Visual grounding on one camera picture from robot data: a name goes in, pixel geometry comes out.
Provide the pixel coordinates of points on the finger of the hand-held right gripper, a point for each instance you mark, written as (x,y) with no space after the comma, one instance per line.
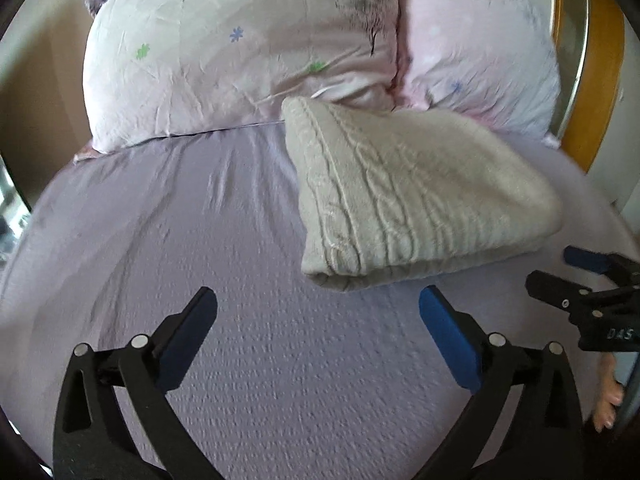
(560,294)
(585,257)

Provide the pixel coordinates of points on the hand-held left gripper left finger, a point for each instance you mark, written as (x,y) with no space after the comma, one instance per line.
(186,327)

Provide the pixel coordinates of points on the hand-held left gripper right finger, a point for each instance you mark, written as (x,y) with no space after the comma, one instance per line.
(447,332)

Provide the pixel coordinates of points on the person's right hand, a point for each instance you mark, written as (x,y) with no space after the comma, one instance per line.
(609,390)

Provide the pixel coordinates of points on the lilac bed sheet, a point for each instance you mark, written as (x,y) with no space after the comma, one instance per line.
(225,270)

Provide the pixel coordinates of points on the orange wooden headboard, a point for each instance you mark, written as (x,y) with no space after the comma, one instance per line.
(600,75)

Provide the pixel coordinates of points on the pink floral pillow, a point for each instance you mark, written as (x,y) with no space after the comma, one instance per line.
(465,50)

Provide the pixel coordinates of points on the large pale floral pillow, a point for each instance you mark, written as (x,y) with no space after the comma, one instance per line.
(225,55)

